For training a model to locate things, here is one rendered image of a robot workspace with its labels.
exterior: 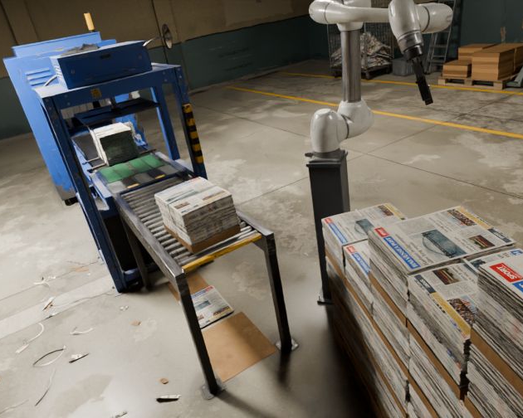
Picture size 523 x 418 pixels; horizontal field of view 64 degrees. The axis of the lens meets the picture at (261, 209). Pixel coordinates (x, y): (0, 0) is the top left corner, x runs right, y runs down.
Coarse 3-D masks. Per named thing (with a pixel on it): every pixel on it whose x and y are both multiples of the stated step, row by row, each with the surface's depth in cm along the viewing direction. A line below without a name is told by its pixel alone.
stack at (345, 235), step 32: (352, 224) 204; (384, 224) 198; (352, 256) 179; (352, 320) 202; (384, 320) 157; (384, 352) 163; (416, 352) 135; (384, 384) 174; (384, 416) 185; (416, 416) 146; (448, 416) 121
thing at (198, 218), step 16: (208, 192) 215; (224, 192) 211; (176, 208) 204; (192, 208) 201; (208, 208) 204; (224, 208) 209; (176, 224) 212; (192, 224) 201; (208, 224) 206; (224, 224) 211; (192, 240) 204
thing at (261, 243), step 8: (184, 176) 310; (240, 216) 236; (248, 216) 235; (248, 224) 227; (256, 224) 225; (264, 232) 216; (272, 232) 214; (264, 240) 216; (272, 240) 216; (264, 248) 220; (272, 248) 218
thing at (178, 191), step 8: (184, 184) 231; (192, 184) 228; (200, 184) 227; (208, 184) 226; (160, 192) 226; (168, 192) 224; (176, 192) 222; (184, 192) 221; (160, 200) 218; (168, 200) 215; (160, 208) 227; (168, 216) 220; (168, 224) 227
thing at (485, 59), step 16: (464, 48) 735; (480, 48) 711; (496, 48) 682; (512, 48) 661; (448, 64) 729; (464, 64) 708; (480, 64) 681; (496, 64) 658; (512, 64) 672; (464, 80) 712; (496, 80) 665
